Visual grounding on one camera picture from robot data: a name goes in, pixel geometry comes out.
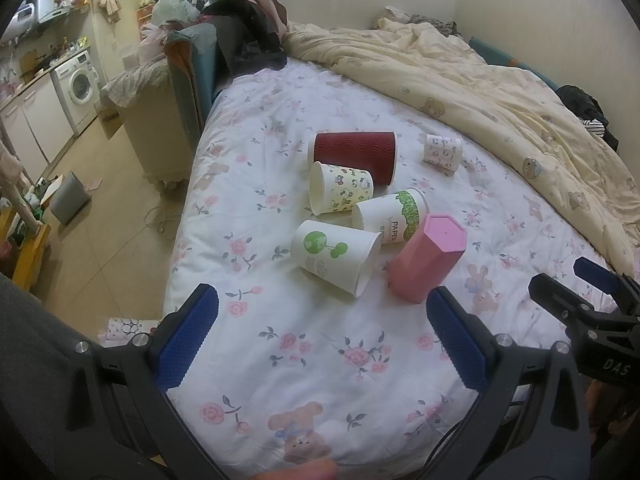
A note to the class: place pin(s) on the dark red ribbed paper cup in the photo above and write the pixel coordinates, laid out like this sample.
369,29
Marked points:
355,156

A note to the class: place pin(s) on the pink hexagonal plastic cup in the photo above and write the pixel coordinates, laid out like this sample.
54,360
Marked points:
425,257

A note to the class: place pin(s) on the cardboard box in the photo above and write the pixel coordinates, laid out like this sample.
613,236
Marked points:
107,116

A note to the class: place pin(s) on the yellow patterned paper cup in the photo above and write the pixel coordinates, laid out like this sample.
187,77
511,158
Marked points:
340,189

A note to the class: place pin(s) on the grey patterned pillow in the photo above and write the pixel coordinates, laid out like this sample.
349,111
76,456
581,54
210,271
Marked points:
420,22

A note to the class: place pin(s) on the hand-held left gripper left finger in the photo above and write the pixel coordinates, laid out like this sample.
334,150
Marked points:
187,340

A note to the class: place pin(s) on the white leaf print paper cup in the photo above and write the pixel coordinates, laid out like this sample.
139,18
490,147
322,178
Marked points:
390,217

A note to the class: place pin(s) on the pink patterned box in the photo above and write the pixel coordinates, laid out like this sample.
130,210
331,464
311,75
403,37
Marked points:
125,327

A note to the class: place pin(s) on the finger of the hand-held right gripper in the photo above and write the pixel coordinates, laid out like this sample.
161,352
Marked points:
560,296
597,274

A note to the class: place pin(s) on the teal bed headboard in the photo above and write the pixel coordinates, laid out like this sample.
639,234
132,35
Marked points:
192,70

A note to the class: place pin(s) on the dark clothes pile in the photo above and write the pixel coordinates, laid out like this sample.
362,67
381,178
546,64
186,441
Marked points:
247,30

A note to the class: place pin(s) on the range hood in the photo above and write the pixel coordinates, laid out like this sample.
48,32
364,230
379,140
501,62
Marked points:
47,7

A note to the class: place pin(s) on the floral white bed sheet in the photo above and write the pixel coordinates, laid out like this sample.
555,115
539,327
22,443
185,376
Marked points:
300,110

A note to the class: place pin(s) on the white kitchen cabinet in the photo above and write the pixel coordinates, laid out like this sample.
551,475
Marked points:
30,115

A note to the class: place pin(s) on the white tree print paper cup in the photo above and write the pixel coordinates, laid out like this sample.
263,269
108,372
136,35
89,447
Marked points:
332,257

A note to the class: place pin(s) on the black garment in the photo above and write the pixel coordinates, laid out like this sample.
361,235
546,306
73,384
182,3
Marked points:
582,102

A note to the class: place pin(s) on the cream bear print duvet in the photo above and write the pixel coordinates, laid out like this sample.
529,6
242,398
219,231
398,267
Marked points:
450,70

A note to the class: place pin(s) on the white washing machine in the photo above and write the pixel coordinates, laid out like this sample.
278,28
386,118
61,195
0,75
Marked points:
77,80

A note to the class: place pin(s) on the hanging beige cloth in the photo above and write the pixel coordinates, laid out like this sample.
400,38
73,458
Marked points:
110,6

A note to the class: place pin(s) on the grey trash bin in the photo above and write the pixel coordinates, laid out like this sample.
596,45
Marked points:
70,199

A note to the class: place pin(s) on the small pink patterned paper cup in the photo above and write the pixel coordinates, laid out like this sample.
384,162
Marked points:
442,152

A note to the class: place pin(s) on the striped black white cloth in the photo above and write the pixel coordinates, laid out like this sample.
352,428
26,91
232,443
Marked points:
595,127

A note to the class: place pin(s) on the yellow wooden stool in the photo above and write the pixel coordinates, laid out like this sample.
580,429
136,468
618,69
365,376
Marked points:
27,255

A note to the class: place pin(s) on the white plastic bag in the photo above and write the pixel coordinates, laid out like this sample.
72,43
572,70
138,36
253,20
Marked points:
172,6

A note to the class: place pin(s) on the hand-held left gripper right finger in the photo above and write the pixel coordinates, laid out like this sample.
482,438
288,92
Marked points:
457,345

